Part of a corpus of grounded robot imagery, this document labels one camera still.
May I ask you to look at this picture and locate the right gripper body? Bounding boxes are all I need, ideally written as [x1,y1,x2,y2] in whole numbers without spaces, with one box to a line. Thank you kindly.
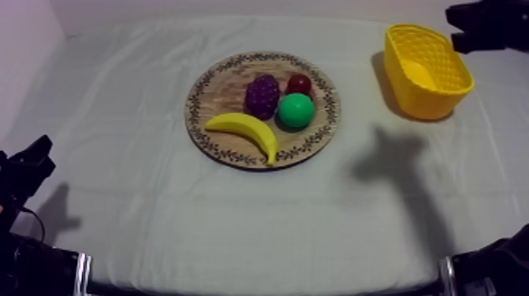
[445,0,529,55]

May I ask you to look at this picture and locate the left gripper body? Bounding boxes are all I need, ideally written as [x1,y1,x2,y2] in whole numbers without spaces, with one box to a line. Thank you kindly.
[0,134,57,232]

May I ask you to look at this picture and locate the yellow plastic basket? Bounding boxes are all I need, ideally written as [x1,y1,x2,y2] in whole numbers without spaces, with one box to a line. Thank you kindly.
[383,23,475,122]

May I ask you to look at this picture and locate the round wooden board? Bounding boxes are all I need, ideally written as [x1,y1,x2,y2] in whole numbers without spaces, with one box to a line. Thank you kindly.
[184,50,342,172]

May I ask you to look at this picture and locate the purple toy grapes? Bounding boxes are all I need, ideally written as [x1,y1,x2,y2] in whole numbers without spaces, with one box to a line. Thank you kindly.
[244,73,281,121]

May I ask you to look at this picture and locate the silver metal bar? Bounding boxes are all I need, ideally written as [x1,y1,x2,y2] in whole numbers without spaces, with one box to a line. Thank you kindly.
[73,252,93,296]

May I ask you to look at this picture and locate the small red fruit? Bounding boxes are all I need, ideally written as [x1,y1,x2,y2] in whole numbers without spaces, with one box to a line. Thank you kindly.
[286,72,313,96]

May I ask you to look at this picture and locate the green toy pear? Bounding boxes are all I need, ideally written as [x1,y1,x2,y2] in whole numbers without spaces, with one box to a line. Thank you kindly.
[277,92,316,129]

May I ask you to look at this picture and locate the yellow toy banana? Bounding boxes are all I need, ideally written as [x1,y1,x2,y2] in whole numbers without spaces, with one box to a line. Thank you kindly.
[204,112,279,167]

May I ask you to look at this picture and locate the black cable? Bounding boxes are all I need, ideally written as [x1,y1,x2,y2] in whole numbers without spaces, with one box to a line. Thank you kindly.
[20,206,46,245]

